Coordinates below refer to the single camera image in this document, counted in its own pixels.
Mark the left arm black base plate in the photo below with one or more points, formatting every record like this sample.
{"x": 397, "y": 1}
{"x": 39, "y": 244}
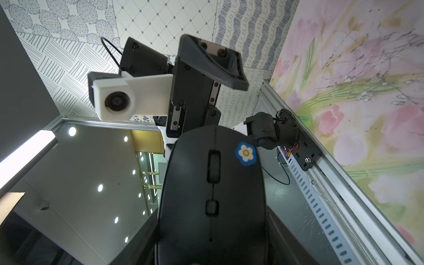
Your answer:
{"x": 281, "y": 130}

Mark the black wireless mouse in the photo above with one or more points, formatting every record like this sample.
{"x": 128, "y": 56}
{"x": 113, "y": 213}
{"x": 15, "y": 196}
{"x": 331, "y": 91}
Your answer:
{"x": 213, "y": 206}

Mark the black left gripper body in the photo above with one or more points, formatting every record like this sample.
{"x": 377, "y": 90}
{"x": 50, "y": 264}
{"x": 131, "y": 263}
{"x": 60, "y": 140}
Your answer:
{"x": 192, "y": 102}

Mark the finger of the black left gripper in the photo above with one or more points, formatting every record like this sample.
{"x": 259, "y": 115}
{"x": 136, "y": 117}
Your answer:
{"x": 217, "y": 62}

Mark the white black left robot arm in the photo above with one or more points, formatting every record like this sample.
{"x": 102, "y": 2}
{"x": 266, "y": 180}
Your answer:
{"x": 138, "y": 60}

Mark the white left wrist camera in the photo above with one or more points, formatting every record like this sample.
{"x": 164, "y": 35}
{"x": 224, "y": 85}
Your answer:
{"x": 117, "y": 98}

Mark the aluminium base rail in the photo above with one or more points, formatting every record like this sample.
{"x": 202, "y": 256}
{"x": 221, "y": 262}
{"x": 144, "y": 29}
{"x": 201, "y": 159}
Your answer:
{"x": 374, "y": 239}

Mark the white perforated cable duct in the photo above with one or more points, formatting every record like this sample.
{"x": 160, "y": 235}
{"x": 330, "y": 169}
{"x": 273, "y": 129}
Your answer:
{"x": 311, "y": 220}

